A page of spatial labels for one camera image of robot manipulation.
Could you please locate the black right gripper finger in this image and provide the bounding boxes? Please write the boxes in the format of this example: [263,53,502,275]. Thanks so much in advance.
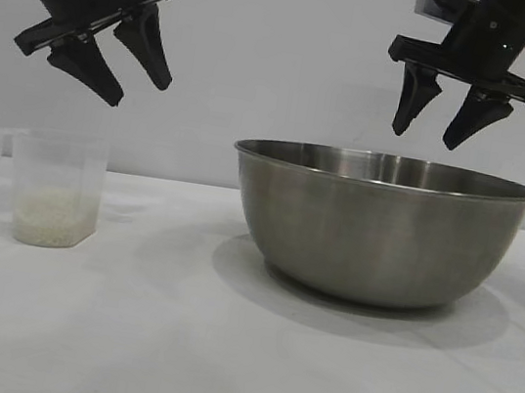
[389,61,449,143]
[441,82,517,159]

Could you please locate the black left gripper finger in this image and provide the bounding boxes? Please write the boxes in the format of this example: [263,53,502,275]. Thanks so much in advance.
[106,0,184,93]
[41,31,133,110]

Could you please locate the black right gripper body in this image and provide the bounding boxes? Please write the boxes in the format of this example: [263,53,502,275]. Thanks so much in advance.
[383,0,525,107]

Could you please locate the translucent plastic measuring cup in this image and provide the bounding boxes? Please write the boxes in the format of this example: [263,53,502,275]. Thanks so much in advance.
[0,121,113,255]

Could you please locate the large stainless steel bowl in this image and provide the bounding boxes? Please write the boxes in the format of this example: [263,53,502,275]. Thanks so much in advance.
[213,130,525,329]

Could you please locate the white rice grains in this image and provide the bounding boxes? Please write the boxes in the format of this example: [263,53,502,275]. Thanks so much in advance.
[10,182,102,254]

